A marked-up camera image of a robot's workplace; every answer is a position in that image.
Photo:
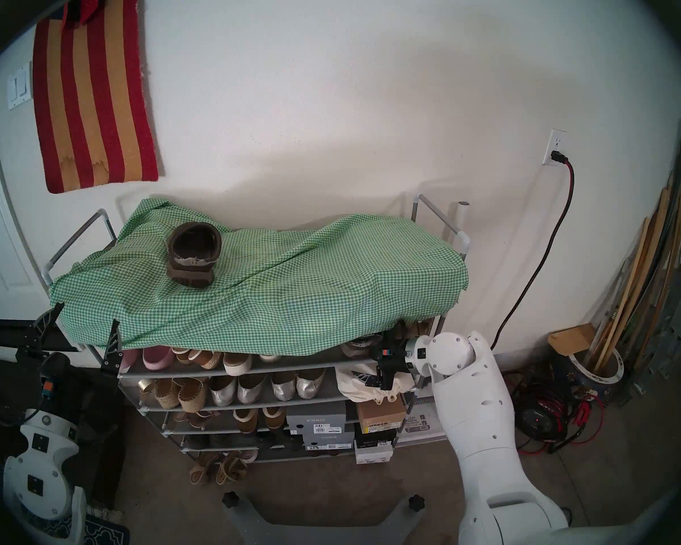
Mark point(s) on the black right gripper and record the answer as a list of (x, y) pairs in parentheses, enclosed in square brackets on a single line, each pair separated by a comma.
[(394, 365)]

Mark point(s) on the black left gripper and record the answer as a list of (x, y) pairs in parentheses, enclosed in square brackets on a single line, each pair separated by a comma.
[(54, 379)]

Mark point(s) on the brown fur-lined slipper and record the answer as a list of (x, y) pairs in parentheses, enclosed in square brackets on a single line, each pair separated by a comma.
[(356, 348), (193, 271)]

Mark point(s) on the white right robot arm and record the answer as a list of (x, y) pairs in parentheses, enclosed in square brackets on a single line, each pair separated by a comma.
[(476, 413)]

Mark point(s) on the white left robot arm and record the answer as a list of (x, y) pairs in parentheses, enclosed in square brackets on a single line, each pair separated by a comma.
[(17, 481)]

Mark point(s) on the brown cardboard shoe box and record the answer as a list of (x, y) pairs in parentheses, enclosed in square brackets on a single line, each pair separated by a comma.
[(380, 413)]

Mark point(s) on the grey metal shoe rack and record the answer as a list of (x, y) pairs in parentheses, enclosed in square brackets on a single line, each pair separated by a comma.
[(318, 357)]

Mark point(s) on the woven espadrille shoe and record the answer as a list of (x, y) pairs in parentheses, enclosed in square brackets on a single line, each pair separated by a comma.
[(167, 395), (192, 396)]

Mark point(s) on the silver flat shoe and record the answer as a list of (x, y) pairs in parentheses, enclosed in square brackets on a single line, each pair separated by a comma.
[(308, 385), (222, 392), (251, 389), (284, 388)]

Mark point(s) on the black shoe box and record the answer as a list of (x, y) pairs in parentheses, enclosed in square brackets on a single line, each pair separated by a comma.
[(374, 437)]

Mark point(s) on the grey Vionic shoe box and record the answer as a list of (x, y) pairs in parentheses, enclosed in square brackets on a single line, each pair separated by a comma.
[(318, 419), (332, 439)]

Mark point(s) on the white shoe box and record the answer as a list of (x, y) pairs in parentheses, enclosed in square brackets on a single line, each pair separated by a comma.
[(374, 456)]

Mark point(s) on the cream platform shoe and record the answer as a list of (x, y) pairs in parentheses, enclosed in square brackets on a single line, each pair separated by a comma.
[(238, 366), (269, 359)]

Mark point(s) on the brown pink shoe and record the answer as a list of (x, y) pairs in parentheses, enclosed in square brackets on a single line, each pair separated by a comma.
[(196, 420)]

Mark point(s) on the tan loafer shoe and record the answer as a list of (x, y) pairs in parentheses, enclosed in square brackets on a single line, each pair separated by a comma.
[(245, 420), (274, 418)]

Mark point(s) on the dark shoe pair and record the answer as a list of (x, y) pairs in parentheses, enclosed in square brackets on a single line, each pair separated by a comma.
[(272, 440)]

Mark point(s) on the pale flat shoe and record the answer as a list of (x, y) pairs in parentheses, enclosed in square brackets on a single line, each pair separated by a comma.
[(248, 455)]

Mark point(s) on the black low cabinet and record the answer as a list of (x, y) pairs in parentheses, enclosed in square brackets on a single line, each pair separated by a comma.
[(91, 419)]

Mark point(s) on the white flat labelled box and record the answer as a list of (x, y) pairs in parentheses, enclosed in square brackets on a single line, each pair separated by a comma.
[(417, 424)]

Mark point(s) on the green gingham cloth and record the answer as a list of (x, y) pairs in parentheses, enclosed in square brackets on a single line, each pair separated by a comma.
[(318, 283)]

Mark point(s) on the white capped metal pole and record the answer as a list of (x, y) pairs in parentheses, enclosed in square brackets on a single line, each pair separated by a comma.
[(462, 220)]

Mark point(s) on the small cardboard box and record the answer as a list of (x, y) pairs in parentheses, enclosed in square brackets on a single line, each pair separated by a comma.
[(570, 339)]

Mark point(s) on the black base knob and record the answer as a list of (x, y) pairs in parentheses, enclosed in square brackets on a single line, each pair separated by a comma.
[(416, 502), (231, 499)]

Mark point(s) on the tan braided sandal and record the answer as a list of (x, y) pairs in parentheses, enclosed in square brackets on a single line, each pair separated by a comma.
[(203, 470), (231, 470)]

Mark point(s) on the dark patterned rug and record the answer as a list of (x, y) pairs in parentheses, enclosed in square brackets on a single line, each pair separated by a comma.
[(105, 531)]

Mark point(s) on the white blue ceramic pot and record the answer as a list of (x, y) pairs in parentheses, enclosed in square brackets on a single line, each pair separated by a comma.
[(601, 373)]

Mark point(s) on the light wooden board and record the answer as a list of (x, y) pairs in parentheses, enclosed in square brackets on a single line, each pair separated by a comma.
[(635, 265)]

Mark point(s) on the red tan striped flag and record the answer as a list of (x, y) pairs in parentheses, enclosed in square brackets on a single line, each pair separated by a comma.
[(91, 95)]

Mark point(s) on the grey robot base frame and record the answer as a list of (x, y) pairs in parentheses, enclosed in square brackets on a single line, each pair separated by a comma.
[(323, 532)]

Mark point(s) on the white wall outlet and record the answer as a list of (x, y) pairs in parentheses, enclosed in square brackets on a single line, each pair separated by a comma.
[(555, 139)]

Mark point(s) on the white light switch plate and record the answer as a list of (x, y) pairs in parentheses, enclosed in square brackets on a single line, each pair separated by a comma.
[(20, 89)]

